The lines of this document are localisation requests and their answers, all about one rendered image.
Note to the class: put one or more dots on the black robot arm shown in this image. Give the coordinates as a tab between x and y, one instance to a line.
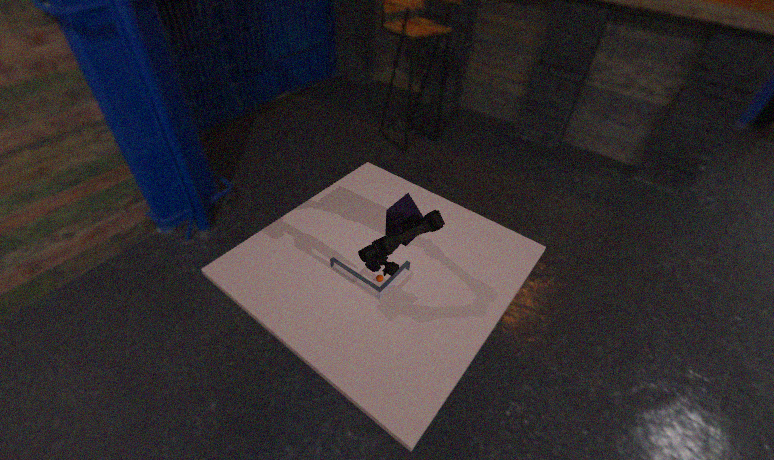
412	227

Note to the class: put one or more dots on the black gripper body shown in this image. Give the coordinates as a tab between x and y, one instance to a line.
390	267

